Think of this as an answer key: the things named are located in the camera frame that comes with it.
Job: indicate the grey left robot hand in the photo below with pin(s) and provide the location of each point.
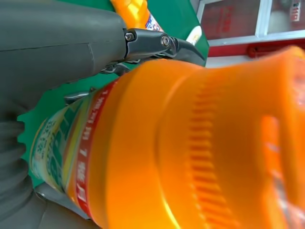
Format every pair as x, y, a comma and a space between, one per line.
54, 41

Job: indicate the red cabinet with white frame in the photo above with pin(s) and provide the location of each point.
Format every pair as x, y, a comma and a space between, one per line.
238, 22

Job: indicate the orange bottle with clear cap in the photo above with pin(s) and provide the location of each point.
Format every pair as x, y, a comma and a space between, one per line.
133, 12
147, 148

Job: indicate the white plastic bottle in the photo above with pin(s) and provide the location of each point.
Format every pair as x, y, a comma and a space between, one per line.
194, 35

